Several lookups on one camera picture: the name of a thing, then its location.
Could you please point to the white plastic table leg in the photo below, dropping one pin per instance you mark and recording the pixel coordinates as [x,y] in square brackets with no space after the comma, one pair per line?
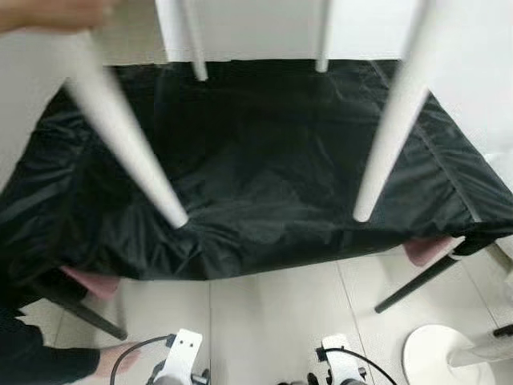
[393,128]
[120,128]
[323,40]
[195,48]

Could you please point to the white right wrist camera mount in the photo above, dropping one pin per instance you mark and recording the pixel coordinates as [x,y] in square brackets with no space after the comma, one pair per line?
[341,362]

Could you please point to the person bare foot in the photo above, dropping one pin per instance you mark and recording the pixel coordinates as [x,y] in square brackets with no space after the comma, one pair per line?
[116,359]

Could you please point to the white round floor stand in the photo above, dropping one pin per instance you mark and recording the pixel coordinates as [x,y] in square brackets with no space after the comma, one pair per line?
[433,353]

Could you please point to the black low rack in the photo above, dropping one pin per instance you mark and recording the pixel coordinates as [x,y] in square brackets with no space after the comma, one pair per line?
[503,330]

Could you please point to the person bare hand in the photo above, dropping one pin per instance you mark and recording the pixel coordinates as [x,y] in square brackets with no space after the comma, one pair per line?
[48,14]

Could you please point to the person black trouser leg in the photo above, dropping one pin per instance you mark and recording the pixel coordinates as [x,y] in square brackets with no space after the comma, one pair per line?
[40,357]

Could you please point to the black metal table leg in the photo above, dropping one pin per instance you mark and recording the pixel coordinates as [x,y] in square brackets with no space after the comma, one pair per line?
[88,317]
[417,285]

